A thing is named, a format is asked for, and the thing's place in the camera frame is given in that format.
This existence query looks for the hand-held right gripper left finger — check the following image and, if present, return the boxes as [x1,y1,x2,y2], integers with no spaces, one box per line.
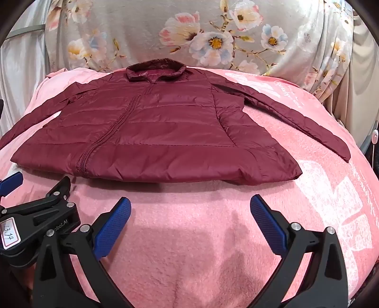
[32,197,140,308]

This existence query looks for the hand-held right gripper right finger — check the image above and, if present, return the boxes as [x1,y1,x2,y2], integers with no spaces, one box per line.
[249,195,349,308]

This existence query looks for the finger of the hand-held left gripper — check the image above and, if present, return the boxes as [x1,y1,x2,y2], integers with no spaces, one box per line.
[3,177,76,225]
[0,172,24,198]

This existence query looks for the maroon puffer jacket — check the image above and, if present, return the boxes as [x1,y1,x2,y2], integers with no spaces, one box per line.
[0,58,351,186]

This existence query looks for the pink fleece blanket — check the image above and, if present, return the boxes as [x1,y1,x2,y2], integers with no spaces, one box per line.
[0,67,379,308]

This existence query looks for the silver satin curtain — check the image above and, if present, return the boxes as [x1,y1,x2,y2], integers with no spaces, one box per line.
[0,9,60,100]

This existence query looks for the dark object with white knob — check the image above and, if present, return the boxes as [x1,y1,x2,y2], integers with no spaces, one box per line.
[360,121,379,178]

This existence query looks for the grey floral sheet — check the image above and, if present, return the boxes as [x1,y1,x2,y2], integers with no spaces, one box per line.
[44,0,379,131]

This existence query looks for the grey curtain strap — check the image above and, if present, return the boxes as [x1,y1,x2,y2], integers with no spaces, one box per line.
[6,24,46,40]

